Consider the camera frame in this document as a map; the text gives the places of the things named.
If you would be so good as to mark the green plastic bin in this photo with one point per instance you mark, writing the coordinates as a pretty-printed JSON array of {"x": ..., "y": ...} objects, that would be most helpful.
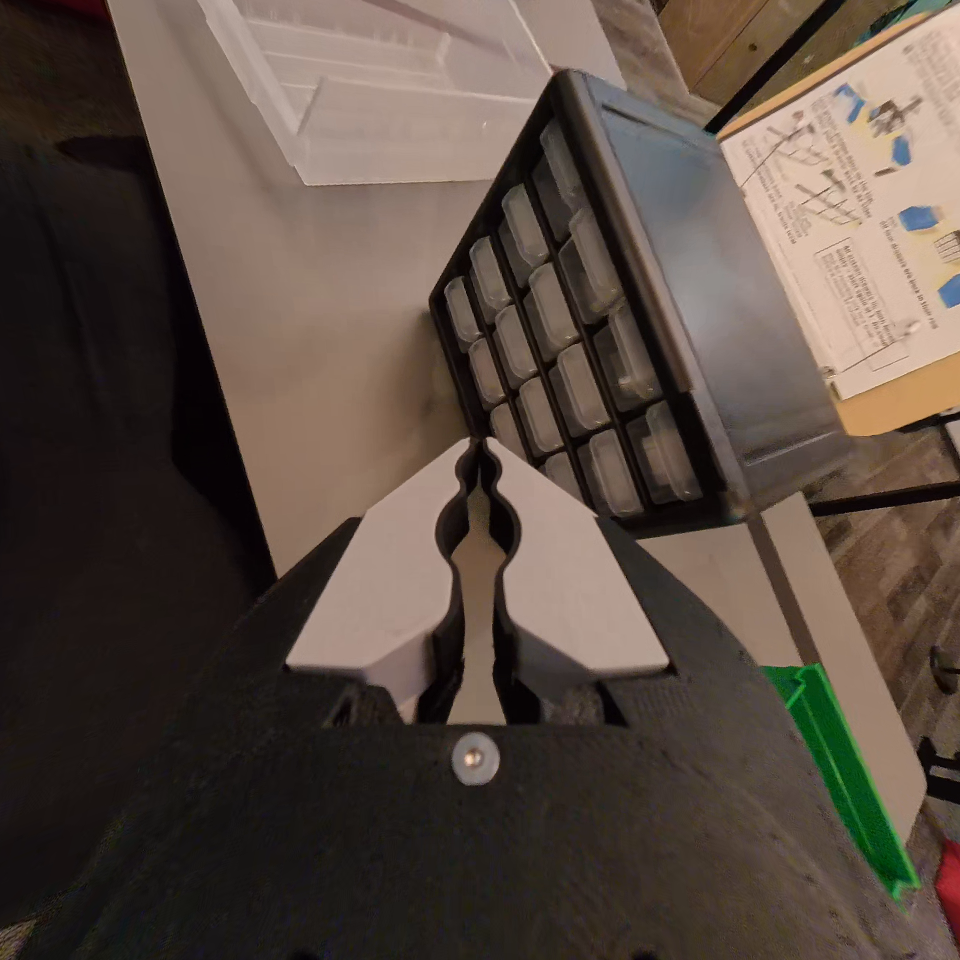
[{"x": 840, "y": 750}]

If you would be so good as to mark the red object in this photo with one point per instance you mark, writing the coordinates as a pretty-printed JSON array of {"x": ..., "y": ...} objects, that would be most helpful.
[{"x": 949, "y": 877}]

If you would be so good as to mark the printed instruction sheet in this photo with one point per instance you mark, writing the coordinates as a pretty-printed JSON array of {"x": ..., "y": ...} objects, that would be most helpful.
[{"x": 847, "y": 262}]

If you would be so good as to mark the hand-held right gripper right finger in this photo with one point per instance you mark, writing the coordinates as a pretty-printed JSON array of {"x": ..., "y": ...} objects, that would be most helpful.
[{"x": 585, "y": 600}]

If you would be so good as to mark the grid of clear drawers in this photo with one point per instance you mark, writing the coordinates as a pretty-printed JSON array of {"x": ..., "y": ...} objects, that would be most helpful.
[{"x": 577, "y": 390}]

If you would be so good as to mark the clear plastic storage bin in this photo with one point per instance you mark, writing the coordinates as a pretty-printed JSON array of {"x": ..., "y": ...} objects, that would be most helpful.
[{"x": 375, "y": 112}]

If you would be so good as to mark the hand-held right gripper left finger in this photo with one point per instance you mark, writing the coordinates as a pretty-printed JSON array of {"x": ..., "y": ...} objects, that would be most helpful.
[{"x": 375, "y": 600}]

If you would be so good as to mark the black drawer cabinet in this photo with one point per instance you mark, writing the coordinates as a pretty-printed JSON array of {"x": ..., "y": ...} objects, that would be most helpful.
[{"x": 712, "y": 300}]

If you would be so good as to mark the black metal frame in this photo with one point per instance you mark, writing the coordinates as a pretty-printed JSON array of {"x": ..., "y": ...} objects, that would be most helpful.
[{"x": 885, "y": 496}]

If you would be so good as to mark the person's black clothing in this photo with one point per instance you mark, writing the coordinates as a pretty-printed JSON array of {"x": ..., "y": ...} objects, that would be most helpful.
[{"x": 90, "y": 525}]

